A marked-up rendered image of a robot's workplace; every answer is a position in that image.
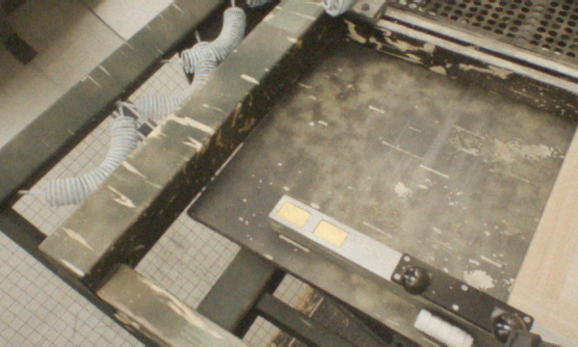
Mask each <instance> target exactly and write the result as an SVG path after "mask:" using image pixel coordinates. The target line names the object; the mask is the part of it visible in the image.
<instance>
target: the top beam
mask: <svg viewBox="0 0 578 347"><path fill-rule="evenodd" d="M342 26H343V13H340V14H339V15H338V16H331V15H330V13H328V12H327V11H326V10H325V9H324V8H323V6H321V3H320V2H313V1H301V0H283V1H282V2H281V3H280V4H279V5H278V6H277V7H276V8H275V9H274V10H273V11H272V12H271V13H269V14H268V16H267V17H266V18H265V19H264V20H263V21H262V22H261V23H260V24H259V25H258V26H257V27H256V28H255V29H253V30H252V31H251V33H250V34H249V35H248V36H247V37H246V38H245V39H244V40H243V41H242V42H241V43H240V44H239V45H238V46H236V47H235V48H234V50H233V51H232V52H231V53H230V54H229V55H228V56H227V57H226V58H225V59H224V60H223V61H222V62H221V63H219V64H218V66H217V67H216V68H215V69H214V70H213V71H212V72H211V73H210V74H209V75H208V76H207V77H206V78H205V79H203V80H202V81H201V82H200V84H199V85H198V86H197V87H196V88H195V89H194V90H193V91H192V92H191V93H190V94H189V95H187V96H186V97H185V98H184V100H183V101H182V102H181V103H180V104H179V105H178V106H177V107H176V108H175V109H174V110H173V111H172V112H171V113H169V114H168V116H167V117H166V118H165V119H164V120H163V121H162V122H161V123H160V124H159V125H158V126H157V127H156V128H155V129H153V130H152V131H151V132H150V134H149V135H148V136H147V137H146V138H145V139H144V140H143V141H142V142H141V143H140V144H139V145H138V146H137V147H135V148H134V150H133V151H132V152H131V153H130V154H129V155H128V156H127V157H126V159H125V160H124V161H123V162H122V163H121V164H120V165H118V167H117V168H116V169H115V170H114V171H113V172H112V173H111V174H110V175H109V176H108V177H107V178H106V179H105V180H104V181H103V182H101V184H100V185H99V186H98V187H97V188H96V189H95V190H94V191H93V192H92V193H91V194H90V195H89V196H88V197H87V198H86V199H85V201H83V202H82V203H81V204H80V205H79V206H78V207H77V208H76V209H75V210H74V211H73V212H72V213H71V214H70V215H69V216H68V218H67V219H66V220H64V221H63V222H62V223H61V224H60V225H59V226H58V227H57V228H56V229H55V230H54V231H53V232H52V233H51V235H50V236H49V237H48V238H46V239H45V240H44V241H43V242H42V243H41V244H40V245H39V249H40V251H39V253H40V254H41V255H42V256H43V257H44V258H45V259H46V260H48V261H49V262H50V263H51V264H52V265H53V266H55V267H56V268H57V270H58V271H59V272H60V273H61V274H62V275H63V276H64V277H67V278H68V279H70V280H71V281H73V282H74V283H76V284H77V285H78V287H80V288H81V289H84V290H85V291H86V292H88V293H89V294H91V295H92V296H94V297H95V299H97V300H98V301H101V302H102V301H106V300H104V299H103V298H101V297H99V296H98V295H97V293H96V292H97V290H96V289H95V288H96V287H97V286H98V284H99V283H100V282H102V281H103V280H104V279H105V277H106V276H107V275H108V274H109V273H110V272H111V271H112V270H113V269H114V266H115V265H116V264H117V263H118V262H119V263H120V264H121V263H123V262H124V261H126V262H127V263H128V265H129V266H130V267H131V269H133V270H134V269H135V268H137V265H138V264H139V263H140V262H141V261H142V260H143V258H144V257H145V256H146V255H147V254H148V252H149V250H150V249H151V248H152V247H154V246H155V244H156V243H157V242H158V241H159V240H160V239H161V237H162V236H163V235H164V234H165V232H166V231H167V229H168V228H169V227H171V226H172V224H173V223H174V222H175V221H176V220H177V219H178V217H179V215H180V214H181V213H182V212H183V211H184V209H185V208H186V207H187V206H189V205H190V204H191V202H192V201H193V200H194V198H195V197H196V196H197V194H198V193H199V192H200V191H201V190H202V188H203V187H205V186H206V185H207V184H208V182H209V180H210V179H211V178H212V177H213V176H214V175H215V173H216V172H217V171H218V170H219V169H220V168H221V167H222V166H223V164H224V163H225V162H226V161H227V159H228V158H229V157H230V156H231V155H232V154H233V152H234V151H235V150H236V148H237V147H239V146H240V144H241V143H242V142H244V140H245V139H246V138H247V137H248V135H249V134H250V132H251V131H252V129H253V128H255V127H256V126H257V125H258V123H259V122H261V121H262V120H263V119H264V116H265V115H266V114H267V113H268V112H269V111H270V109H272V108H273V107H274V106H275V105H276V103H277V102H278V100H279V99H280V98H281V97H282V95H283V94H284V93H285V92H286V91H287V90H289V88H290V87H291V86H292V85H293V84H294V81H295V80H296V79H297V78H298V77H299V76H300V74H301V73H302V72H303V71H304V70H306V68H307V66H308V65H309V64H310V63H311V62H312V60H313V59H314V58H315V57H316V56H317V55H318V53H319V52H320V51H322V50H323V48H324V47H325V45H326V44H327V43H328V42H329V41H330V39H331V38H332V37H333V36H334V35H335V34H336V31H337V30H339V29H340V28H341V27H342Z"/></svg>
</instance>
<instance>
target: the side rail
mask: <svg viewBox="0 0 578 347"><path fill-rule="evenodd" d="M96 293H97V295H98V296H99V297H101V298H103V299H104V300H106V301H107V302H108V304H110V305H111V306H113V307H115V308H116V309H118V310H117V314H118V315H119V316H120V317H122V318H123V319H124V321H126V322H127V323H129V324H130V325H131V326H133V327H134V328H137V329H138V330H139V331H141V332H142V333H144V334H146V335H147V337H148V338H150V339H152V340H154V341H155V342H156V343H158V344H159V345H161V346H162V347H251V346H250V345H248V344H247V343H246V342H244V341H243V340H241V339H240V338H238V337H236V336H234V335H233V334H232V333H231V332H229V331H228V330H226V329H225V328H223V327H220V326H219V325H217V324H216V323H214V322H213V321H211V320H210V319H208V317H207V316H205V315H204V314H201V313H200V312H198V311H197V310H195V309H193V308H192V307H190V306H188V305H186V304H184V303H183V302H181V300H180V299H178V298H177V297H175V296H174V295H172V294H171V293H169V292H167V291H166V290H164V289H163V288H161V287H160V286H158V285H157V283H155V282H154V281H151V280H149V279H148V278H146V277H144V276H143V275H141V274H140V273H138V272H137V271H134V270H133V269H131V267H130V266H128V265H127V264H125V263H121V265H120V267H119V269H117V270H116V271H115V273H114V274H113V275H112V276H111V277H110V278H109V279H108V281H107V282H106V283H105V284H104V286H103V287H102V289H99V291H98V290H97V292H96Z"/></svg>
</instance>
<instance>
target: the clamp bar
mask: <svg viewBox="0 0 578 347"><path fill-rule="evenodd" d="M386 6H387V0H360V1H359V2H358V3H357V4H356V5H354V6H353V7H352V8H350V9H349V10H348V11H345V12H344V13H343V38H342V39H343V40H347V41H350V42H353V43H357V44H360V45H362V46H365V47H368V48H371V50H375V51H377V52H380V53H382V54H385V55H389V56H391V57H394V58H397V59H400V60H403V61H405V62H409V63H412V64H415V65H417V66H418V67H422V68H425V69H428V70H431V71H433V72H436V73H440V74H443V75H446V76H449V77H451V78H454V79H458V80H460V81H461V82H463V83H465V84H468V85H471V86H475V87H478V88H480V89H483V90H486V91H489V92H492V93H497V94H500V95H502V96H505V97H506V98H507V99H511V100H514V101H517V102H520V103H522V104H525V105H529V106H532V107H535V108H537V109H540V110H542V111H545V112H549V113H551V114H554V116H557V117H560V118H563V119H566V120H571V121H574V122H577V123H578V70H577V69H574V68H571V67H564V66H561V65H558V64H555V62H552V61H549V60H545V59H542V58H539V57H536V56H533V55H530V54H526V53H523V52H520V51H517V50H513V49H509V48H507V47H504V45H501V44H498V43H495V42H491V41H487V40H482V39H479V38H476V37H472V36H469V35H466V34H464V33H460V32H456V31H453V29H450V28H447V27H444V26H441V25H437V24H433V23H431V22H428V21H425V20H421V19H418V18H415V17H412V16H409V15H404V14H402V13H399V12H396V11H393V10H390V9H387V8H386Z"/></svg>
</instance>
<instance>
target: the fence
mask: <svg viewBox="0 0 578 347"><path fill-rule="evenodd" d="M286 202H289V203H291V204H293V205H295V206H297V207H298V208H300V209H302V210H305V211H306V212H308V213H310V214H311V217H310V218H309V219H308V221H307V222H306V224H305V225H303V227H299V226H297V225H295V224H293V223H291V222H289V221H286V220H284V219H282V218H280V217H279V215H277V213H278V211H279V210H280V209H281V207H282V206H283V204H284V203H286ZM322 221H325V222H327V223H329V224H331V225H333V226H335V227H339V228H341V229H343V230H345V231H347V233H348V236H347V238H346V239H345V241H344V243H343V244H342V246H341V247H340V248H339V247H338V246H335V245H333V244H331V243H330V242H328V241H326V240H324V239H322V238H319V237H318V236H316V235H314V234H313V231H314V230H315V228H316V227H317V225H319V223H320V222H322ZM269 222H270V227H272V228H274V229H275V230H277V231H279V233H281V234H283V235H285V236H286V237H289V238H291V239H293V240H295V241H297V242H299V243H300V244H302V245H304V246H307V247H308V248H310V249H312V251H313V252H315V253H317V254H321V255H323V256H325V257H326V258H328V259H330V260H332V261H334V262H336V263H338V264H340V265H342V267H344V268H346V269H348V270H350V271H351V272H353V273H356V274H358V275H360V276H362V277H364V278H365V279H367V280H369V281H372V282H374V283H375V285H377V286H379V287H381V288H383V289H385V290H387V291H389V292H391V293H393V294H395V295H397V296H399V297H401V298H402V299H404V300H407V302H409V303H411V304H413V305H414V306H416V307H419V308H421V309H425V310H427V311H429V312H430V313H431V314H434V315H436V316H438V317H441V318H442V320H443V321H446V322H448V323H450V324H452V325H453V326H455V327H457V328H460V329H462V330H464V331H466V333H467V334H471V335H472V336H474V338H475V337H476V339H478V340H480V341H482V342H483V343H485V344H487V345H489V346H490V347H505V346H506V345H505V344H502V343H501V342H499V341H498V340H497V339H496V337H495V336H493V334H490V333H488V332H486V331H485V330H483V329H481V328H479V327H477V326H474V325H472V324H470V323H468V322H467V321H465V319H463V318H461V317H459V316H457V315H455V314H453V313H452V312H450V311H448V310H446V309H444V308H442V307H438V306H436V305H435V304H433V303H431V301H429V300H427V299H425V298H422V297H420V296H414V295H411V294H409V293H407V292H406V291H405V290H404V289H403V287H402V286H400V285H398V284H396V282H394V281H392V280H391V279H390V278H391V275H392V273H393V271H394V270H395V268H396V265H397V263H398V261H399V260H400V258H401V256H402V255H401V254H399V253H397V252H395V251H393V249H391V248H389V247H386V246H385V245H384V244H382V243H380V242H378V241H376V240H374V239H372V238H369V237H367V236H365V235H363V234H361V232H359V231H357V230H355V229H352V228H350V227H347V226H345V225H343V224H341V223H339V222H336V221H334V220H333V219H331V218H329V217H327V215H325V214H323V213H320V212H318V211H316V210H314V209H312V208H310V207H308V206H306V205H303V204H302V203H300V202H298V201H296V200H295V199H293V198H291V197H289V196H286V195H283V197H282V198H281V199H280V202H279V203H278V204H277V206H276V207H275V209H274V210H273V211H272V213H270V214H269ZM531 332H532V333H536V334H540V336H541V338H542V341H545V342H550V343H553V344H557V345H561V346H564V347H578V343H576V342H574V340H572V339H570V338H568V337H565V336H563V335H561V334H558V333H556V332H554V331H553V330H551V329H549V328H546V327H544V326H542V325H541V324H539V323H537V321H534V325H533V328H532V329H531Z"/></svg>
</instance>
